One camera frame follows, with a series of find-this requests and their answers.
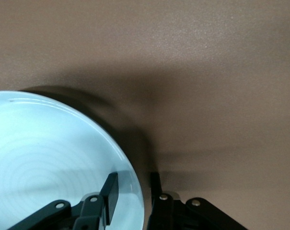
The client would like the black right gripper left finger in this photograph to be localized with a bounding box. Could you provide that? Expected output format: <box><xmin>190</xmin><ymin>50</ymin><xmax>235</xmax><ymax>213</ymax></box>
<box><xmin>5</xmin><ymin>172</ymin><xmax>119</xmax><ymax>230</ymax></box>

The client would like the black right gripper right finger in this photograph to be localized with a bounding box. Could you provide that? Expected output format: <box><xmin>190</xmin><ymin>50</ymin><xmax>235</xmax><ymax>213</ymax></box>
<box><xmin>150</xmin><ymin>172</ymin><xmax>250</xmax><ymax>230</ymax></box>

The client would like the light blue round plate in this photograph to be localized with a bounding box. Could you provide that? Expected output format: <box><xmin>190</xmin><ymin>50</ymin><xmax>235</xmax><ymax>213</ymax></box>
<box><xmin>0</xmin><ymin>90</ymin><xmax>143</xmax><ymax>230</ymax></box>

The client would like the brown table cover sheet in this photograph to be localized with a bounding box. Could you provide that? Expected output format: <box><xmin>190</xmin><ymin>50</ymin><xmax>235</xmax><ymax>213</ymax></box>
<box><xmin>0</xmin><ymin>0</ymin><xmax>290</xmax><ymax>230</ymax></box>

